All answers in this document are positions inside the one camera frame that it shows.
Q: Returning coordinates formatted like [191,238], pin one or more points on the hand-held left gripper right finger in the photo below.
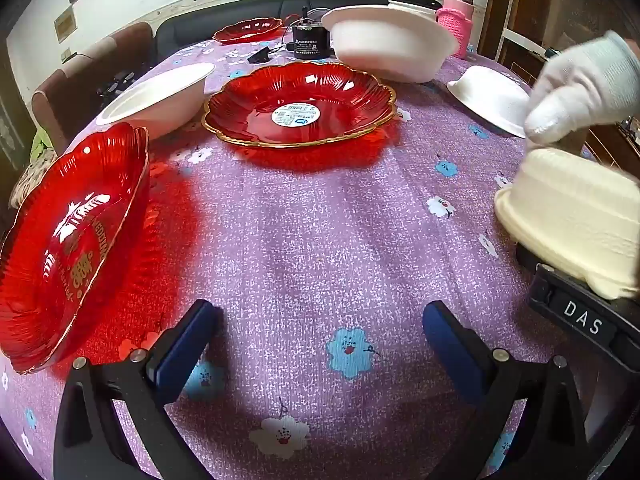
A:
[452,350]

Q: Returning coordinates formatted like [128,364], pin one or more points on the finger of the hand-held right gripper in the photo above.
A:
[526,257]

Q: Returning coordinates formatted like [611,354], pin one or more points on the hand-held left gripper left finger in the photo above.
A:
[182,345]

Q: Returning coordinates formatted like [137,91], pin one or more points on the cream paper bowl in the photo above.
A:
[575,210]

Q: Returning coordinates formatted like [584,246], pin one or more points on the white paper bowl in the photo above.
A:
[492,97]
[155,95]

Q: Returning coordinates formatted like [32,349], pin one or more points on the large red gold-print plate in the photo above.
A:
[50,240]

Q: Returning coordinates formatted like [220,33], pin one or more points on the red plate with round sticker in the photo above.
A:
[250,110]

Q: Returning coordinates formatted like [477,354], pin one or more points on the large white foam bowl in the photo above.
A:
[390,45]

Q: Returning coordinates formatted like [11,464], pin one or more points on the person's right hand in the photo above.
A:
[585,85]

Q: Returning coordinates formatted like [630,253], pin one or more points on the purple floral tablecloth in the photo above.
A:
[325,220]

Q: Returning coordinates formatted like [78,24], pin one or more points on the patterned brown blanket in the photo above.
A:
[30,185]

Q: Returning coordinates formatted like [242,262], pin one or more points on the pink knit-sleeved bottle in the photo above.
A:
[455,22]

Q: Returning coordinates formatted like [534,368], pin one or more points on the green cushion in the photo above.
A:
[37,145]

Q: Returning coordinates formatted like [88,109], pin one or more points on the black gadget pile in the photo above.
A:
[117,82]

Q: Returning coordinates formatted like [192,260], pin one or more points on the brown chair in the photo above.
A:
[65,95]

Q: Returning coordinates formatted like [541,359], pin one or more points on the small black plug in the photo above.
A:
[260,55]

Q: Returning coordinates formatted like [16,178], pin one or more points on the black cylindrical motor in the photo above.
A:
[310,40]

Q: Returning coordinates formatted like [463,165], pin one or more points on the black leather sofa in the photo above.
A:
[200,27]

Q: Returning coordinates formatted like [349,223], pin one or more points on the small red plate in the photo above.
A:
[245,30]

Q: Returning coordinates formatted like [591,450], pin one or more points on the wall switch plate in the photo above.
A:
[64,25]

